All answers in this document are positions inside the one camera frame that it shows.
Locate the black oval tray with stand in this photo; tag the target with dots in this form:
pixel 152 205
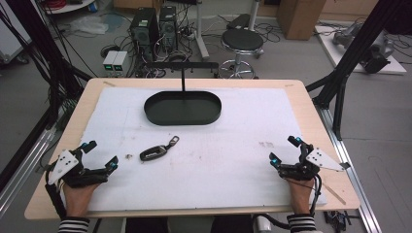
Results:
pixel 183 108

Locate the thin wooden stick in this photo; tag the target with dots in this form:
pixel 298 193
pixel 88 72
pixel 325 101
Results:
pixel 333 193

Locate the person's left hand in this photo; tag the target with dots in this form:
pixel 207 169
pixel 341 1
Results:
pixel 78 199

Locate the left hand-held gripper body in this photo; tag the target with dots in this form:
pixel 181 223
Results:
pixel 64 163

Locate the white power supply box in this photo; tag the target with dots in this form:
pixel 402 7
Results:
pixel 120 62
pixel 109 61

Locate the black car key with keyring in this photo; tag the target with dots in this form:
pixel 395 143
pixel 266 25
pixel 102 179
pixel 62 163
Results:
pixel 154 152

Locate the white board with robot parts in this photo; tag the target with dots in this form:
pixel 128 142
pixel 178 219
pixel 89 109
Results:
pixel 372 48

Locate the small dark electronic parts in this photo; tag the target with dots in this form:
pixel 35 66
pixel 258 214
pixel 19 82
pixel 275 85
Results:
pixel 338 220

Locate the person's legs in dark pants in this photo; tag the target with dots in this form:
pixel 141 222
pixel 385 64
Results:
pixel 191 225

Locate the aluminium rail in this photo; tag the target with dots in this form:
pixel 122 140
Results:
pixel 22 168
pixel 353 174

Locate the person's right hand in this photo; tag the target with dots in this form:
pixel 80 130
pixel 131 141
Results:
pixel 301 194

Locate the white desk leg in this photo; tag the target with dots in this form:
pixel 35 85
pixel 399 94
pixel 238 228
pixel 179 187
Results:
pixel 200 29

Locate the slim black computer tower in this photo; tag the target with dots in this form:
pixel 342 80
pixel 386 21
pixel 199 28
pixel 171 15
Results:
pixel 167 27

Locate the black round stool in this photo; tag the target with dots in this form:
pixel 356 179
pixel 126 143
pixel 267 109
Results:
pixel 242 40

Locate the black metal frame strut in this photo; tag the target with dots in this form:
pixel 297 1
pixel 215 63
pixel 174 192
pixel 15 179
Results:
pixel 350 55
pixel 42 48

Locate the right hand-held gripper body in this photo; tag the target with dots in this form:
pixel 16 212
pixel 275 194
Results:
pixel 319 159

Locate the large black computer tower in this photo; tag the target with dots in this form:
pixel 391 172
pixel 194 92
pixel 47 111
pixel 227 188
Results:
pixel 144 32

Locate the clear plastic bag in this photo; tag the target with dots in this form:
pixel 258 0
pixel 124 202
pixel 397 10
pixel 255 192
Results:
pixel 89 25

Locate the brown cardboard box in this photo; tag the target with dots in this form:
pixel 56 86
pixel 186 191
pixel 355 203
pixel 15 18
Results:
pixel 299 17

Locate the white foam mat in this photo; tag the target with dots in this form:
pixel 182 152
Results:
pixel 207 168

